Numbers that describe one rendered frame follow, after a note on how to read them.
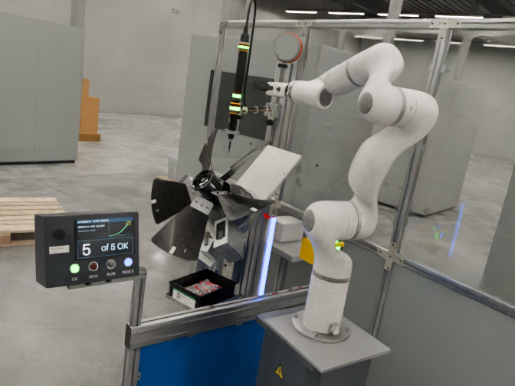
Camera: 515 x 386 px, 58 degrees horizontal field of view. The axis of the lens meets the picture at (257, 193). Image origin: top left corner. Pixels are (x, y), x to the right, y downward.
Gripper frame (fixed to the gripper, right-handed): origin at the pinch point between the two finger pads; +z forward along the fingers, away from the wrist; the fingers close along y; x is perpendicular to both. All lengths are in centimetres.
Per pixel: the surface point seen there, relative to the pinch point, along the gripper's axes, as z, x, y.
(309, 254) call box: -19, -64, 21
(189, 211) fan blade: 25, -58, -12
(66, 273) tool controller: -24, -55, -78
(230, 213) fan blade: -1, -50, -10
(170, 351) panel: -18, -94, -39
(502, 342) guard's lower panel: -81, -82, 69
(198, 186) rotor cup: 28, -47, -7
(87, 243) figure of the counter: -23, -48, -73
